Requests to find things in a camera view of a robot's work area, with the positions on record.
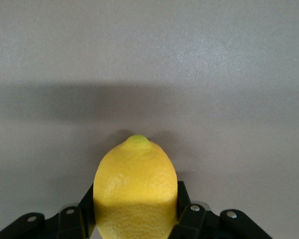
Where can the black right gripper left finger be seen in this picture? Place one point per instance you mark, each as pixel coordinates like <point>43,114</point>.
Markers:
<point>69,221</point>

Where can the yellow lemon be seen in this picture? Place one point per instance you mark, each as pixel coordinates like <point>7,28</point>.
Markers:
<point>137,189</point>

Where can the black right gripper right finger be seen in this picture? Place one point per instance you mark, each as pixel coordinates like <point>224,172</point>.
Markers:
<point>189,219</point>

